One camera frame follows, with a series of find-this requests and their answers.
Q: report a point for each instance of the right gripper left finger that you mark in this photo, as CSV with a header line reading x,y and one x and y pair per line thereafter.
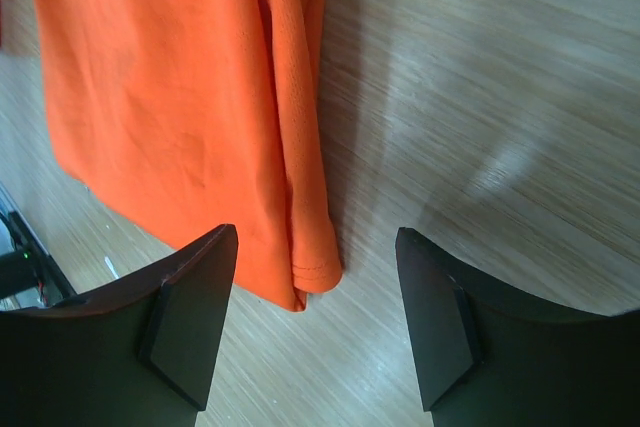
x,y
138,351

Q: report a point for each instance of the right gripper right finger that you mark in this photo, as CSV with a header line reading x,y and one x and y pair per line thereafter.
x,y
489,354

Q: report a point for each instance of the orange t shirt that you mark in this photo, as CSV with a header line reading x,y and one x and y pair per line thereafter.
x,y
185,114

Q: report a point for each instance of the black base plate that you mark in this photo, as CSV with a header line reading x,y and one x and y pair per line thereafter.
x,y
30,276

